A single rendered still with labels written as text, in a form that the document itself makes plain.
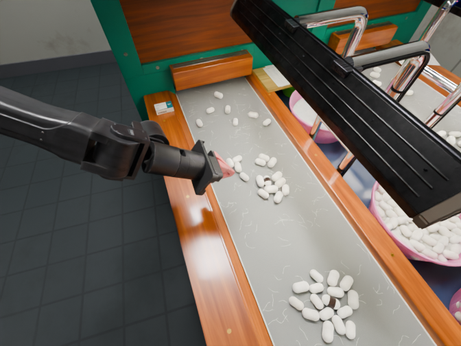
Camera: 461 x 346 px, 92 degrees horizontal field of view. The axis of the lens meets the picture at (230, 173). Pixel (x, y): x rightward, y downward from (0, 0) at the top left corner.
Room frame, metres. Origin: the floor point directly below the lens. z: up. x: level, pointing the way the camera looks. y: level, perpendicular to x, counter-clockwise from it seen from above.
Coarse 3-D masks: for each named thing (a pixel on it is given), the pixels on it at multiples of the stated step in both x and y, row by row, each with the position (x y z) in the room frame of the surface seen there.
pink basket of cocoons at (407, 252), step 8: (376, 184) 0.32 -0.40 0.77; (368, 208) 0.29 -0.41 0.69; (376, 208) 0.25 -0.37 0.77; (376, 216) 0.23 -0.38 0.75; (384, 224) 0.20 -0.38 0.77; (400, 240) 0.17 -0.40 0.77; (400, 248) 0.16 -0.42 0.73; (408, 248) 0.15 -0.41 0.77; (408, 256) 0.14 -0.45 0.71; (416, 256) 0.14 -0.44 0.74; (424, 256) 0.13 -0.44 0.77; (440, 264) 0.11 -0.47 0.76; (448, 264) 0.11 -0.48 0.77; (456, 264) 0.11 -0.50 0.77
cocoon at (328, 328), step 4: (324, 324) 0.00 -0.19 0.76; (328, 324) 0.00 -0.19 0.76; (332, 324) 0.00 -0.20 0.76; (324, 328) 0.00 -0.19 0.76; (328, 328) 0.00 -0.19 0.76; (332, 328) 0.00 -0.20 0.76; (324, 332) -0.01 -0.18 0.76; (328, 332) -0.01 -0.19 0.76; (332, 332) -0.01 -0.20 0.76; (324, 336) -0.02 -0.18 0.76; (328, 336) -0.02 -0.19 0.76; (332, 336) -0.02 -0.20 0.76; (324, 340) -0.02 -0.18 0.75; (328, 340) -0.02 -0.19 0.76; (332, 340) -0.02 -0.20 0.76
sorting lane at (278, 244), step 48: (192, 96) 0.74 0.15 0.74; (240, 96) 0.74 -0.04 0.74; (240, 144) 0.49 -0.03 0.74; (288, 144) 0.49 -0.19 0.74; (240, 192) 0.31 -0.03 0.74; (240, 240) 0.17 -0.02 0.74; (288, 240) 0.17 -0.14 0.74; (336, 240) 0.17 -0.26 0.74; (288, 288) 0.07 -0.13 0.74; (384, 288) 0.07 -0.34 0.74; (288, 336) -0.02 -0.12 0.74; (336, 336) -0.02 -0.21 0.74; (384, 336) -0.02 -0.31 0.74
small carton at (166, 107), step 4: (156, 104) 0.64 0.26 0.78; (160, 104) 0.64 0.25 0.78; (164, 104) 0.64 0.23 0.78; (168, 104) 0.64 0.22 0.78; (156, 108) 0.61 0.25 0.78; (160, 108) 0.61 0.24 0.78; (164, 108) 0.62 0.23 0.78; (168, 108) 0.62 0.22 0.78; (172, 108) 0.62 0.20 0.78; (156, 112) 0.61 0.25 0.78; (160, 112) 0.61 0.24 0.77; (164, 112) 0.61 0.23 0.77; (168, 112) 0.62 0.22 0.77
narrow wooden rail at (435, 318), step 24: (264, 96) 0.71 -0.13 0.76; (288, 120) 0.58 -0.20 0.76; (312, 144) 0.47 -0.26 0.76; (312, 168) 0.39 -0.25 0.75; (336, 192) 0.30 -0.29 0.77; (360, 216) 0.23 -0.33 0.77; (384, 240) 0.17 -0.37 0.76; (384, 264) 0.11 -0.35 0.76; (408, 264) 0.11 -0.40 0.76; (408, 288) 0.06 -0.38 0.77; (432, 312) 0.02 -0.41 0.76; (432, 336) -0.02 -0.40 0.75; (456, 336) -0.02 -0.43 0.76
